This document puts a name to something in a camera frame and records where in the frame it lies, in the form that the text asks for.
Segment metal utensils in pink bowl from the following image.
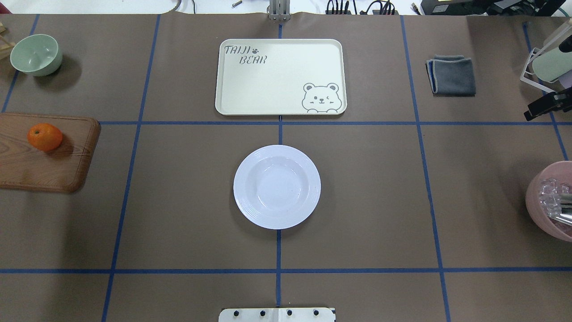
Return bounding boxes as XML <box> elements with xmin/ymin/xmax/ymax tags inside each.
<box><xmin>538</xmin><ymin>178</ymin><xmax>572</xmax><ymax>226</ymax></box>

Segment folded grey cloth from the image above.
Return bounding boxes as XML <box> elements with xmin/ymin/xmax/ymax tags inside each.
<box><xmin>425</xmin><ymin>55</ymin><xmax>476</xmax><ymax>97</ymax></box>

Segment cream bear serving tray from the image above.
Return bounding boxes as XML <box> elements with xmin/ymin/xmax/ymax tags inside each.
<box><xmin>214</xmin><ymin>38</ymin><xmax>348</xmax><ymax>116</ymax></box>

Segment white round plate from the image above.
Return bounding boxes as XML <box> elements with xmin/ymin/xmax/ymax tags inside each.
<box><xmin>232</xmin><ymin>144</ymin><xmax>322</xmax><ymax>230</ymax></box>

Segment white cup rack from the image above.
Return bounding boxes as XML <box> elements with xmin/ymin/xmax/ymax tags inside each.
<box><xmin>520</xmin><ymin>17</ymin><xmax>572</xmax><ymax>93</ymax></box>

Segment brown wooden cutting board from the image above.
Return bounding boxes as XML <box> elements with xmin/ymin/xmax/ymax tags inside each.
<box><xmin>0</xmin><ymin>113</ymin><xmax>101</xmax><ymax>193</ymax></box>

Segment pink bowl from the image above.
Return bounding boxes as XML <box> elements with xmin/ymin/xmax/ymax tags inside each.
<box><xmin>525</xmin><ymin>161</ymin><xmax>572</xmax><ymax>242</ymax></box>

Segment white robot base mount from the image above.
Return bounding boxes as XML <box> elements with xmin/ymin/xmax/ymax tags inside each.
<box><xmin>218</xmin><ymin>307</ymin><xmax>336</xmax><ymax>322</ymax></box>

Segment light green bowl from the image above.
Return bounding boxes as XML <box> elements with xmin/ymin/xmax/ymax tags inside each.
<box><xmin>10</xmin><ymin>34</ymin><xmax>63</xmax><ymax>77</ymax></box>

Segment orange fruit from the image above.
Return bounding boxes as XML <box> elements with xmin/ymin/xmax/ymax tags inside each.
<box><xmin>27</xmin><ymin>123</ymin><xmax>63</xmax><ymax>152</ymax></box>

